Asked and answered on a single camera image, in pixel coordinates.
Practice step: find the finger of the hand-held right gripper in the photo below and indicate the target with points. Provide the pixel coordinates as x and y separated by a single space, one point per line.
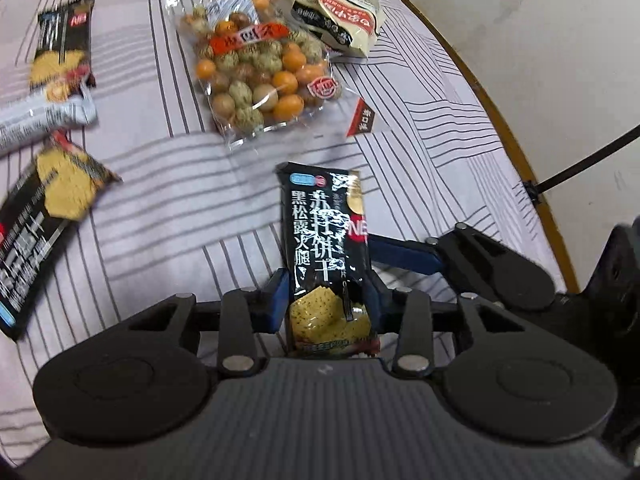
405 254

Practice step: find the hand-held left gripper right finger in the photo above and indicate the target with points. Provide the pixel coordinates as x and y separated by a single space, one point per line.
377 307

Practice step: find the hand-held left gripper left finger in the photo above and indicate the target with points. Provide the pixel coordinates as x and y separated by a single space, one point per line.
274 305

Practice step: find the black cracker packet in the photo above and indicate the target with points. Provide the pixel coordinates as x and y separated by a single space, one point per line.
322 240
45 220
62 45

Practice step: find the beige snack bag red label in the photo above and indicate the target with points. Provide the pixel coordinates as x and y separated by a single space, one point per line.
335 5

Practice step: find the clear bag of coated peanuts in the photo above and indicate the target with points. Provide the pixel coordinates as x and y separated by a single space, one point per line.
260 70

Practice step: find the silver white snack packet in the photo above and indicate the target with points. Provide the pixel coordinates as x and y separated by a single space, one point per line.
40 117

